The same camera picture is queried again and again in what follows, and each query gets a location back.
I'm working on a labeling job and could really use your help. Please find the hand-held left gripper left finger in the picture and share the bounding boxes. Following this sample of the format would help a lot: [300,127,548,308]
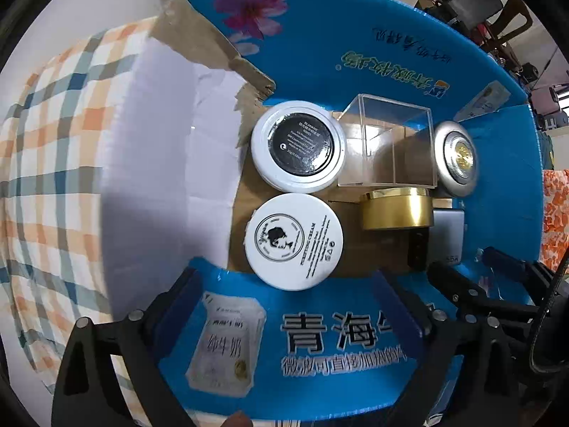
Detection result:
[51,268,207,427]

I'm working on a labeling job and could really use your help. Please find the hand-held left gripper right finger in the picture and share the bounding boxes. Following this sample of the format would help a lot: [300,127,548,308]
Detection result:
[372,269,519,427]

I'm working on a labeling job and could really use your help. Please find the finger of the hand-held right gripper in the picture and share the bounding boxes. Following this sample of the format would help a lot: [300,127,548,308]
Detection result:
[427,262,538,323]
[482,248,558,288]

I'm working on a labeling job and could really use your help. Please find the grey cube charger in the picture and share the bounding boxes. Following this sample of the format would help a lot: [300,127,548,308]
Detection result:
[406,207,467,270]

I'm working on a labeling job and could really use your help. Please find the gold lid jar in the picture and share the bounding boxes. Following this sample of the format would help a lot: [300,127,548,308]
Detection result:
[359,188,434,231]

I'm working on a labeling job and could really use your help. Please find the white cream jar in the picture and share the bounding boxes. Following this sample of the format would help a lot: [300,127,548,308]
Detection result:
[244,193,344,291]

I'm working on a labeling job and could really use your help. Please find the clear acrylic box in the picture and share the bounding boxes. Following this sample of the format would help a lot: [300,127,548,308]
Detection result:
[334,93,438,188]

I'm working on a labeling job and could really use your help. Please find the white compact with black top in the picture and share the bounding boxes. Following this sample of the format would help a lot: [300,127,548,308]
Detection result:
[250,101,346,194]

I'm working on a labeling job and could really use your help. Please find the blue cardboard box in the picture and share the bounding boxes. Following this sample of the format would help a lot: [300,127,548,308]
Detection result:
[100,0,554,423]

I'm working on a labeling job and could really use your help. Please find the orange floral blanket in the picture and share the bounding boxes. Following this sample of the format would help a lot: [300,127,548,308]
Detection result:
[541,169,569,272]

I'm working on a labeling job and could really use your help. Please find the plaid and striped bed sheet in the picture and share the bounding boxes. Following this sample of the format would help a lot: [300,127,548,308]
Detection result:
[0,18,179,423]

